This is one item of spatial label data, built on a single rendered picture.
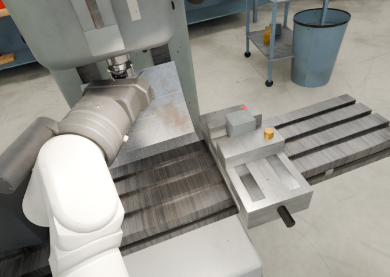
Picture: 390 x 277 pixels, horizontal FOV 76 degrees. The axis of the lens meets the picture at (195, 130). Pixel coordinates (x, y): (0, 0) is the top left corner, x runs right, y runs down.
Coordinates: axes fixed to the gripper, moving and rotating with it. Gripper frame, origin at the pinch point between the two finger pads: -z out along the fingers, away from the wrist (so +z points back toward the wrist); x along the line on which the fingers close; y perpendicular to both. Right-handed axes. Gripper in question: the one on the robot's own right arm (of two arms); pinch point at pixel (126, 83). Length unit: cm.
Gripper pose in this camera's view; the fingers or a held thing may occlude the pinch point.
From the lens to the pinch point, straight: 49.7
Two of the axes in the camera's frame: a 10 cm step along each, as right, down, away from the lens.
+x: -9.8, 0.2, 1.8
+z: -1.2, 6.5, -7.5
